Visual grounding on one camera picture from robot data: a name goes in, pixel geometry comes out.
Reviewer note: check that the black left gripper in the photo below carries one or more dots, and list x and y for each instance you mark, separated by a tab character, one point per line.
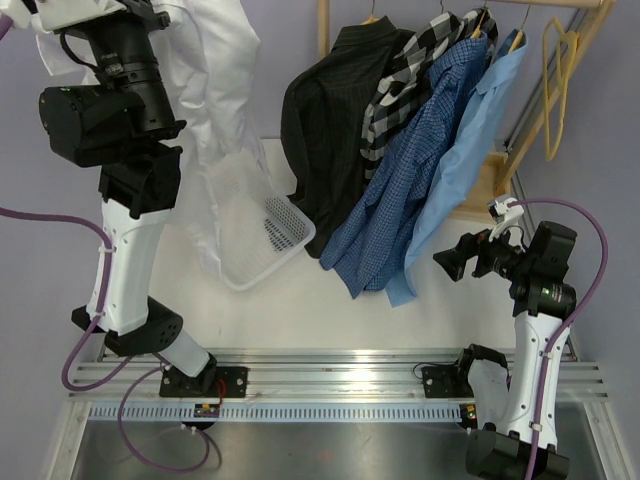
140	10

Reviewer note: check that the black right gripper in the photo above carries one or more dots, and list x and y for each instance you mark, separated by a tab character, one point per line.
454	261

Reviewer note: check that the yellow hanger of white shirt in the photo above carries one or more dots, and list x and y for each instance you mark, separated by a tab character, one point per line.
555	93

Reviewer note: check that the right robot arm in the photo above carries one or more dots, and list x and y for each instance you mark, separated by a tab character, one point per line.
515	402

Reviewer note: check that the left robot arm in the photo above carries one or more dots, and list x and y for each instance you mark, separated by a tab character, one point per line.
124	125

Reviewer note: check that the blue plaid shirt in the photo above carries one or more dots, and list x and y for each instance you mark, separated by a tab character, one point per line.
369	247

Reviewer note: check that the light blue shirt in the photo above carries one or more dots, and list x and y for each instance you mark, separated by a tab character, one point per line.
458	168

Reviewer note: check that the black white checkered shirt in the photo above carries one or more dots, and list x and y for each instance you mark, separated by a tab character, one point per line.
405	85

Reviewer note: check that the black pinstripe shirt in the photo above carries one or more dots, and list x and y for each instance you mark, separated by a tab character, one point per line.
321	122

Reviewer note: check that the hanger of plaid shirt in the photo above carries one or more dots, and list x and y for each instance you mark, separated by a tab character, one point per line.
483	24

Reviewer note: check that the yellow hanger of blue shirt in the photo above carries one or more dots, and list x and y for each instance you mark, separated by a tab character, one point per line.
517	40

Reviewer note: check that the hanger of black shirt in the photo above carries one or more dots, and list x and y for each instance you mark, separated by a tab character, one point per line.
372	18

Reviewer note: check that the wooden clothes rack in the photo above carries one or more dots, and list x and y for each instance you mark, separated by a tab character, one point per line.
496	173

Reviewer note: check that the white plastic laundry basket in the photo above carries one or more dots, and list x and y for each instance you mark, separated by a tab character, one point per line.
260	229

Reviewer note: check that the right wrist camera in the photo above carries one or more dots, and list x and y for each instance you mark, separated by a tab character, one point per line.
506	213

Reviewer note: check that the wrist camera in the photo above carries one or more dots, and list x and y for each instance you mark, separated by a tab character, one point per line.
57	14
506	213

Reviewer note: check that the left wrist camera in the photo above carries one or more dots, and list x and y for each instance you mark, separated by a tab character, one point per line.
57	14

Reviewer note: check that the white slotted cable duct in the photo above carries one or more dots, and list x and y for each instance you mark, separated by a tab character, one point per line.
238	412

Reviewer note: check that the aluminium rail base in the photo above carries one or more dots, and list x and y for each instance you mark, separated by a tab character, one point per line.
314	376

